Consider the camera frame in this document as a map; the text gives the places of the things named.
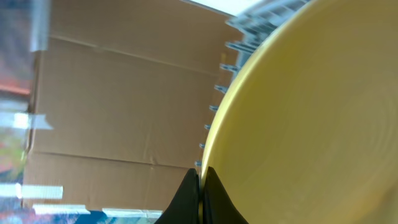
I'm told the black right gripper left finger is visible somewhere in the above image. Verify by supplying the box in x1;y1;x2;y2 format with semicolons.
155;169;200;224

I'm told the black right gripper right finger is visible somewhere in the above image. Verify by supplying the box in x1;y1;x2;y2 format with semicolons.
202;167;248;224

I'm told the yellow plate with scraps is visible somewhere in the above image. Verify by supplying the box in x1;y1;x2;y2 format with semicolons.
201;0;397;223

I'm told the grey dishwasher rack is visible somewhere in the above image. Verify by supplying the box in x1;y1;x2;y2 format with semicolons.
199;0;313;151

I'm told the brown cardboard box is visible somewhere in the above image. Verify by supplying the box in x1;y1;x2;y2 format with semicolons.
24;0;241;210

